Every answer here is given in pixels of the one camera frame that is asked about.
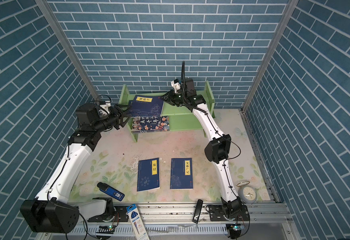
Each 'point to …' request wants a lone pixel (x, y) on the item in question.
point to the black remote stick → (197, 210)
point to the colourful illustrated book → (150, 123)
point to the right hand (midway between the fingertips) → (159, 97)
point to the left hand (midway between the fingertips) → (132, 109)
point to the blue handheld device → (110, 191)
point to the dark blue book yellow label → (146, 106)
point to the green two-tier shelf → (181, 118)
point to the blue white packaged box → (139, 227)
